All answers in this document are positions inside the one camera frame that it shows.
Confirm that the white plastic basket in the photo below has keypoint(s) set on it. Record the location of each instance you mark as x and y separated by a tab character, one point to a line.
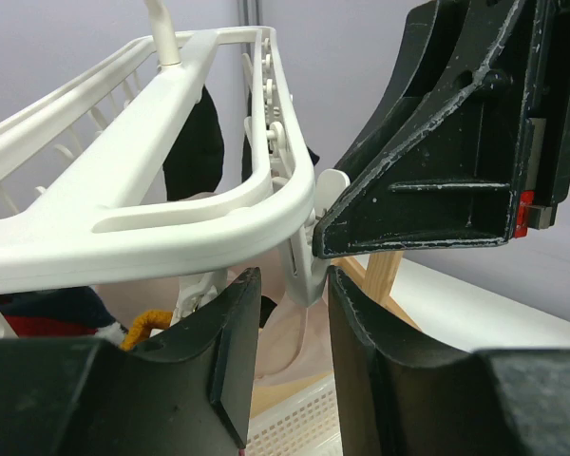
306	423

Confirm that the black sock on hanger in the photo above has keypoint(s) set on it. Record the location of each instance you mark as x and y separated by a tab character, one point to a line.
195	160

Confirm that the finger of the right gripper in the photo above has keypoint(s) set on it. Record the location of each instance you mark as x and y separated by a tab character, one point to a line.
445	115
378	215

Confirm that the navy santa sock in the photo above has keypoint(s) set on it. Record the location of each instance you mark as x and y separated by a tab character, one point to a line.
67	312

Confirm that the wooden drying rack stand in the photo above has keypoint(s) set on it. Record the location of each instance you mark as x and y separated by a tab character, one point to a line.
380	285

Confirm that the white plastic clip hanger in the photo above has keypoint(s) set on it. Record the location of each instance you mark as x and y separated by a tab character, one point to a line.
77	165

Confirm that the aluminium corner frame profile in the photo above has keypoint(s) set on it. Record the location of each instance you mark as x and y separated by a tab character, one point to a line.
250	13

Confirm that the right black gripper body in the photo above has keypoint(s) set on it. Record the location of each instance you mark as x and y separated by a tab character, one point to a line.
550	172

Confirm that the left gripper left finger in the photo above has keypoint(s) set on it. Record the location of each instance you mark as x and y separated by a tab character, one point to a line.
185	391

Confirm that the maroon orange sock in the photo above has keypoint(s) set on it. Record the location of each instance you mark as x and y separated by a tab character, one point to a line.
143	326

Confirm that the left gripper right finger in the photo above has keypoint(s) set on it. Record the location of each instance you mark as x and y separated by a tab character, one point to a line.
402	392

